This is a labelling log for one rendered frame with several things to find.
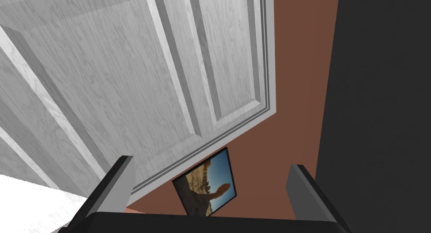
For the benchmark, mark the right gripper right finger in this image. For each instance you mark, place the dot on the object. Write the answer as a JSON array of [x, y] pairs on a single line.
[[308, 194]]

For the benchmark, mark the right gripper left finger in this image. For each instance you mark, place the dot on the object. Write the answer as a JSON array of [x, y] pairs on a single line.
[[113, 190]]

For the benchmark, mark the framed landscape picture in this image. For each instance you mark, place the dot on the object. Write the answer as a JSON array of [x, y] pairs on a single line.
[[207, 187]]

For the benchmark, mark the white panelled door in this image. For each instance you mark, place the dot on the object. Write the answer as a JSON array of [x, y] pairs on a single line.
[[111, 78]]

